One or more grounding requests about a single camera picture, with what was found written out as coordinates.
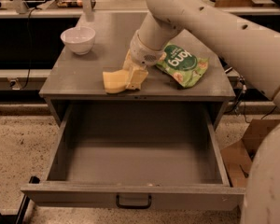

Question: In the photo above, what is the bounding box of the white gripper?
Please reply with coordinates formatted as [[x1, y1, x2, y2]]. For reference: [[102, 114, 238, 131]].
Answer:
[[122, 30, 164, 90]]

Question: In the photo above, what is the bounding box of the yellow sponge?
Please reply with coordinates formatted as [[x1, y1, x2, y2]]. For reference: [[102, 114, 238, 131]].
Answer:
[[103, 70, 128, 93]]

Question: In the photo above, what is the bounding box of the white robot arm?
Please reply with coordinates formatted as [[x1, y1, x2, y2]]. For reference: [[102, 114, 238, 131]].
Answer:
[[130, 0, 280, 224]]

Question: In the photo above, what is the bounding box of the open grey top drawer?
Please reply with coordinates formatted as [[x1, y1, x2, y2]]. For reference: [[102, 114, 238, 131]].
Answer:
[[21, 101, 245, 210]]

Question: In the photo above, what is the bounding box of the green snack bag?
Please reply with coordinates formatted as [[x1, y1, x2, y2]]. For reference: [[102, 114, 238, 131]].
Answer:
[[156, 43, 209, 88]]

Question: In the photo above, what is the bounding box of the grey metal cabinet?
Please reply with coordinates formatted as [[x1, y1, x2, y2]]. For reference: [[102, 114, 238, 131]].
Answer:
[[40, 10, 234, 125]]

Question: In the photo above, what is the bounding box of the white ceramic bowl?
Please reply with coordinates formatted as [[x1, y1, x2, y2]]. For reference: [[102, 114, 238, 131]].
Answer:
[[60, 26, 96, 55]]

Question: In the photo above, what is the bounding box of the brown cardboard box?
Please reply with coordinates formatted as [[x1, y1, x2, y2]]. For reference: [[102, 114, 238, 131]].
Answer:
[[221, 119, 280, 188]]

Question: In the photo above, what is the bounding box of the black floor stand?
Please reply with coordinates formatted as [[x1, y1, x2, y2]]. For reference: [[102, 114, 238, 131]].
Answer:
[[0, 194, 30, 224]]

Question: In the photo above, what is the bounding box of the black cable left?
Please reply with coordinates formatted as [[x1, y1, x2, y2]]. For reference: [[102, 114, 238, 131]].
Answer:
[[20, 7, 43, 91]]

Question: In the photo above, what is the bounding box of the black cable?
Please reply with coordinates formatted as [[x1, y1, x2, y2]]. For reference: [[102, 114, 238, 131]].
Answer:
[[20, 7, 43, 91], [223, 63, 248, 115]]

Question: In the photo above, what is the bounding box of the black cable right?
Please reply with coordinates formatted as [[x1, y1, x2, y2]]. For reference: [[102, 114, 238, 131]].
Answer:
[[223, 63, 248, 115]]

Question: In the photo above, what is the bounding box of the black drawer handle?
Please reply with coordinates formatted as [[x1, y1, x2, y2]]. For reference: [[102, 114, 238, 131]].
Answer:
[[116, 194, 152, 210]]

